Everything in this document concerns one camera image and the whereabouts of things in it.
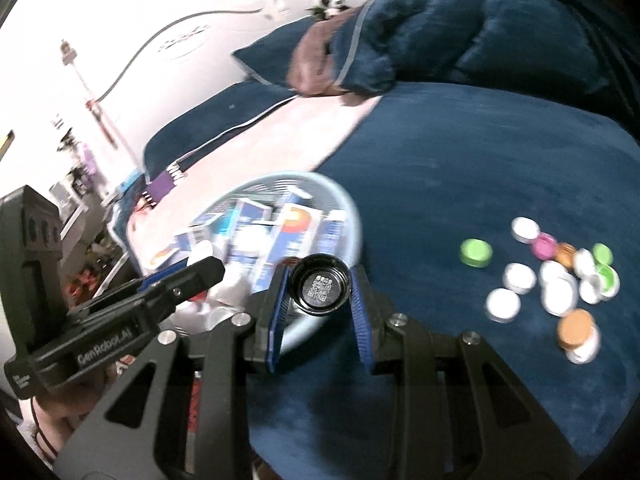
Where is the dark blue plush blanket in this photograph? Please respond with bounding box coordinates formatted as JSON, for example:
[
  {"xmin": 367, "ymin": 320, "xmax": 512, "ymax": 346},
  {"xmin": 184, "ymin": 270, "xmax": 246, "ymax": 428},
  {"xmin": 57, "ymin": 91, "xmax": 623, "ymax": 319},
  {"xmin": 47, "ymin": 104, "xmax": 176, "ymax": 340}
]
[{"xmin": 250, "ymin": 82, "xmax": 640, "ymax": 480}]

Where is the black bottle cap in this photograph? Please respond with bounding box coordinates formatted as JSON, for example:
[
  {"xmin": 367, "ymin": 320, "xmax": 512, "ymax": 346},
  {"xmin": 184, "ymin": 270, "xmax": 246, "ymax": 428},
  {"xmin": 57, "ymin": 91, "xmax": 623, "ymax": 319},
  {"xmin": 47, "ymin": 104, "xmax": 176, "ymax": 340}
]
[{"xmin": 290, "ymin": 255, "xmax": 353, "ymax": 317}]

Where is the pile of assorted bottle caps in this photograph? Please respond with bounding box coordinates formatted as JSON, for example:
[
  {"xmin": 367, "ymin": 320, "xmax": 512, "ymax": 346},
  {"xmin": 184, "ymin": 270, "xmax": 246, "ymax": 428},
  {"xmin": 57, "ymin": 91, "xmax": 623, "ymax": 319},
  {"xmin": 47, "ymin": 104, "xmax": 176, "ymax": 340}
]
[{"xmin": 459, "ymin": 215, "xmax": 622, "ymax": 366}]

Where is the light blue mesh basket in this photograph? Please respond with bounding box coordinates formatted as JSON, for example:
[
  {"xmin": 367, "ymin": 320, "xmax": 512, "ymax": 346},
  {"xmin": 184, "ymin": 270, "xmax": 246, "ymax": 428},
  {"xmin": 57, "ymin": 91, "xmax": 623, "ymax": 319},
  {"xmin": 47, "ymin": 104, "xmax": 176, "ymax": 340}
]
[{"xmin": 145, "ymin": 172, "xmax": 363, "ymax": 356}]

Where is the light blue tissue pack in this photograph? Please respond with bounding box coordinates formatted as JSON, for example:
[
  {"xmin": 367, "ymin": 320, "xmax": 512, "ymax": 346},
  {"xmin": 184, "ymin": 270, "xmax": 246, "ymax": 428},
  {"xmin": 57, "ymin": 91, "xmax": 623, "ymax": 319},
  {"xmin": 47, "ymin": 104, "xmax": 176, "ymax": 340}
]
[{"xmin": 117, "ymin": 170, "xmax": 146, "ymax": 196}]

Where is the blue and white medicine box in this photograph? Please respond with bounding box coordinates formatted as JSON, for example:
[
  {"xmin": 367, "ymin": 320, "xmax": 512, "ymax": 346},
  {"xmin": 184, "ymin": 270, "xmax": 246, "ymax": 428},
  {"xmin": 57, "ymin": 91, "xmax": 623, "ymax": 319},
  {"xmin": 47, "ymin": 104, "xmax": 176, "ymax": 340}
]
[
  {"xmin": 232, "ymin": 197, "xmax": 273, "ymax": 261},
  {"xmin": 175, "ymin": 215, "xmax": 231, "ymax": 261},
  {"xmin": 320, "ymin": 207, "xmax": 348, "ymax": 261}
]

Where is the purple pouch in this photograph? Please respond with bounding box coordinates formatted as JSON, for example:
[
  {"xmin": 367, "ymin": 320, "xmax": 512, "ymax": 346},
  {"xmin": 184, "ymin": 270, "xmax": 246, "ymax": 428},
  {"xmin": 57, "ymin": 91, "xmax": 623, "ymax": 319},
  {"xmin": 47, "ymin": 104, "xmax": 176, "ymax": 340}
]
[{"xmin": 141, "ymin": 160, "xmax": 186, "ymax": 206}]

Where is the pink blanket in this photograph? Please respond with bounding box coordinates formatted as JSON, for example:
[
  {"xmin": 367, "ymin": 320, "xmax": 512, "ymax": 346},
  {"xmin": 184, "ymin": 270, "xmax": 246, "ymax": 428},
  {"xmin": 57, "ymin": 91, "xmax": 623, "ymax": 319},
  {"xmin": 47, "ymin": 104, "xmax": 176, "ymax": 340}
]
[{"xmin": 125, "ymin": 92, "xmax": 386, "ymax": 271}]

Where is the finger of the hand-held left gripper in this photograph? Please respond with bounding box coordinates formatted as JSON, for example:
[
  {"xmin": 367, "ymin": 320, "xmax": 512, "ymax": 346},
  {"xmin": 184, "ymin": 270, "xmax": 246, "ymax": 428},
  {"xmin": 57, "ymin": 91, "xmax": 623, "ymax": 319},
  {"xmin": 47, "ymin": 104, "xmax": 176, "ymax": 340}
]
[
  {"xmin": 65, "ymin": 256, "xmax": 226, "ymax": 330},
  {"xmin": 131, "ymin": 274, "xmax": 171, "ymax": 295}
]

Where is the white box with orange circle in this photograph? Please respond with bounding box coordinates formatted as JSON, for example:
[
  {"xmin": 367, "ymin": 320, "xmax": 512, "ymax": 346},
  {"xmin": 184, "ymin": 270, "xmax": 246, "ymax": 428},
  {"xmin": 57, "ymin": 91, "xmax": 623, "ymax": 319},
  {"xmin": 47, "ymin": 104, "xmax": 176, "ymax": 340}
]
[
  {"xmin": 272, "ymin": 200, "xmax": 326, "ymax": 281},
  {"xmin": 147, "ymin": 246, "xmax": 193, "ymax": 273}
]

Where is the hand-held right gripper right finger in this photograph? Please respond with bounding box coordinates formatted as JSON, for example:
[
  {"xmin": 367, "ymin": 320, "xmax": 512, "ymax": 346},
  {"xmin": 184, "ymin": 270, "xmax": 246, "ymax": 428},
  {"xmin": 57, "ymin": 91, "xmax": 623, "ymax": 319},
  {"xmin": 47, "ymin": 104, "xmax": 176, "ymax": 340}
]
[{"xmin": 348, "ymin": 262, "xmax": 596, "ymax": 480}]

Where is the brown pillow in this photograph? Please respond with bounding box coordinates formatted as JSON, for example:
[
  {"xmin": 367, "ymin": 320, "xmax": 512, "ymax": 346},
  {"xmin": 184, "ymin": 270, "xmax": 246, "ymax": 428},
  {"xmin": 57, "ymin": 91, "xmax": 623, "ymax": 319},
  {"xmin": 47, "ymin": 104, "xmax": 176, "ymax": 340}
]
[{"xmin": 286, "ymin": 7, "xmax": 371, "ymax": 98}]

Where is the red hanging tassel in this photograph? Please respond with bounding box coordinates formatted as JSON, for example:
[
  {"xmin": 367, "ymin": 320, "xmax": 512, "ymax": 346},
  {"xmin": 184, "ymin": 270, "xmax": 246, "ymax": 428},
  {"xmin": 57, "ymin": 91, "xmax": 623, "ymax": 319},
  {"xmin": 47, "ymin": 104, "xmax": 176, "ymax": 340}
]
[{"xmin": 60, "ymin": 40, "xmax": 118, "ymax": 151}]

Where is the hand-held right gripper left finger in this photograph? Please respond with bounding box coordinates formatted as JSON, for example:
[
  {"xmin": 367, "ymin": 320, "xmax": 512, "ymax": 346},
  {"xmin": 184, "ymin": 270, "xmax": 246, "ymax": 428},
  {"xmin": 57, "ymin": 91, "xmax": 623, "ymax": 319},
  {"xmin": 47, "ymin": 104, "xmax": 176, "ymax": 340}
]
[{"xmin": 52, "ymin": 265, "xmax": 293, "ymax": 480}]

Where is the panda plush toy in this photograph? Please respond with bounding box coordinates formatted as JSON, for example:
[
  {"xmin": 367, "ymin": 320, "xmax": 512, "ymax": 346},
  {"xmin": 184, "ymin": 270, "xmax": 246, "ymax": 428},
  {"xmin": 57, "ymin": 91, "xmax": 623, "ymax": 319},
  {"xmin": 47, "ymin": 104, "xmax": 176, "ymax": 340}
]
[{"xmin": 306, "ymin": 0, "xmax": 351, "ymax": 21}]

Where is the dark cloth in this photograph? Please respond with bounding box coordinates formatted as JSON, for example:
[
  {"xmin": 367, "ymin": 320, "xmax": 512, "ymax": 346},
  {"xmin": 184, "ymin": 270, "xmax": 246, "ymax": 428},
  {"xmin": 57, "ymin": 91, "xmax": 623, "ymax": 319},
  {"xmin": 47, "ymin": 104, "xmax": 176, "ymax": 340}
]
[{"xmin": 485, "ymin": 0, "xmax": 640, "ymax": 126}]

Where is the upright dark blue pillow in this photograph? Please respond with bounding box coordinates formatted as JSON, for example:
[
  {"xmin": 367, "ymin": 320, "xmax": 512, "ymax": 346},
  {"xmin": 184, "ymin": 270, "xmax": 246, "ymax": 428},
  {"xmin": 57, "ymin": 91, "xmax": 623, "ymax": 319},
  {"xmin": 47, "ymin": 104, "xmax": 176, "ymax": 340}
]
[{"xmin": 231, "ymin": 15, "xmax": 326, "ymax": 88}]

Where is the dark blue piped quilt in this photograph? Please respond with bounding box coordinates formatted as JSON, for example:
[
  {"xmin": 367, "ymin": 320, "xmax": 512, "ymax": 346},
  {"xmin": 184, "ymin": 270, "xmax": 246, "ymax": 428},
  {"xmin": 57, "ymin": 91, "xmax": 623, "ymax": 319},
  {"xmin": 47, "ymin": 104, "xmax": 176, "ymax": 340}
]
[{"xmin": 327, "ymin": 0, "xmax": 616, "ymax": 98}]

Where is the single white bottle cap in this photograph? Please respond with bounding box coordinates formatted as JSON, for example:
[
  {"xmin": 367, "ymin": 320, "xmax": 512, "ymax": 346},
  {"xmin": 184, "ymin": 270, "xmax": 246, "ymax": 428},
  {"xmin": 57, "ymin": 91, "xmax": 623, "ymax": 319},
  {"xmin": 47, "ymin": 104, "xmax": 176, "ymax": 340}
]
[{"xmin": 187, "ymin": 240, "xmax": 217, "ymax": 263}]

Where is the white bed headboard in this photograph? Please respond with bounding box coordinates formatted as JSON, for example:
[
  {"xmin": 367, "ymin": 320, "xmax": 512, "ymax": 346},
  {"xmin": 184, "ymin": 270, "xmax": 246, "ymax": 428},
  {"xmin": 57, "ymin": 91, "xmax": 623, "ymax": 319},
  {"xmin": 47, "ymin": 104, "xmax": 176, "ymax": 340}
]
[{"xmin": 85, "ymin": 0, "xmax": 311, "ymax": 176}]

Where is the cluttered bedside table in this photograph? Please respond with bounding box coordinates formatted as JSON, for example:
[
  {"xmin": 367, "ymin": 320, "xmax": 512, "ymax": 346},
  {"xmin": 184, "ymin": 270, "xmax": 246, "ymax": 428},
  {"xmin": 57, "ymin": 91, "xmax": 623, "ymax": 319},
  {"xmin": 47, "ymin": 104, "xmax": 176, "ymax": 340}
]
[{"xmin": 50, "ymin": 160, "xmax": 136, "ymax": 306}]

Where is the flat dark blue pillow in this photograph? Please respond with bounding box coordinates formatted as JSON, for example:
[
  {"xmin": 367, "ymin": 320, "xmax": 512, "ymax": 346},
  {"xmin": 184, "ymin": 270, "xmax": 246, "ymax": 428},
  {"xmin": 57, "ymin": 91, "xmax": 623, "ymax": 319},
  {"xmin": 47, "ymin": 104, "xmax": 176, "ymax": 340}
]
[{"xmin": 142, "ymin": 80, "xmax": 296, "ymax": 186}]

